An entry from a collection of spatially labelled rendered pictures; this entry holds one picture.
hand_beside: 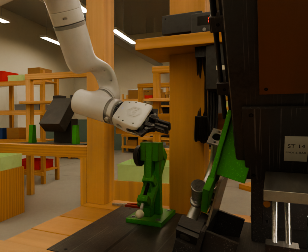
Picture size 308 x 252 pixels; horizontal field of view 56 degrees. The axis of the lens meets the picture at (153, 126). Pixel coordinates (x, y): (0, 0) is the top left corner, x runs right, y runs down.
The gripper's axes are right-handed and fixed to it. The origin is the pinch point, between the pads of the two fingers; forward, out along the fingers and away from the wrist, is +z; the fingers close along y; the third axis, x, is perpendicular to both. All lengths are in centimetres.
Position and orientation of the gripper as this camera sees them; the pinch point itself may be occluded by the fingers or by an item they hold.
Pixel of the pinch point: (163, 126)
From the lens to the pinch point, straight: 86.6
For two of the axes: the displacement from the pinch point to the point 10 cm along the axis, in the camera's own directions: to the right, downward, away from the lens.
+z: 8.9, 2.7, -3.5
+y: 4.4, -7.0, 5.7
